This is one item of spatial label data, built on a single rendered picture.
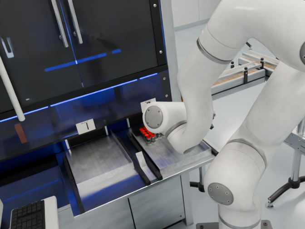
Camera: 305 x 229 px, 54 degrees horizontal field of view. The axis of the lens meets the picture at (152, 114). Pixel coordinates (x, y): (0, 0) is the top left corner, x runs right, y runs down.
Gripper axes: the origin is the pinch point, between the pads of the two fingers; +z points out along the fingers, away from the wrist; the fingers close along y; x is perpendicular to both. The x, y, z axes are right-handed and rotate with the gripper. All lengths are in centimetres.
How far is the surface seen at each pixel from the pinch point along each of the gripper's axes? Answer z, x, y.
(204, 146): 32.4, -23.9, -0.8
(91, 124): 5, -51, -41
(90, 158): 4, -62, -29
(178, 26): 471, -93, -335
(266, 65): 115, 12, -30
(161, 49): 27, -6, -48
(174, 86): 40, -18, -36
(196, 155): 23.5, -25.4, 2.0
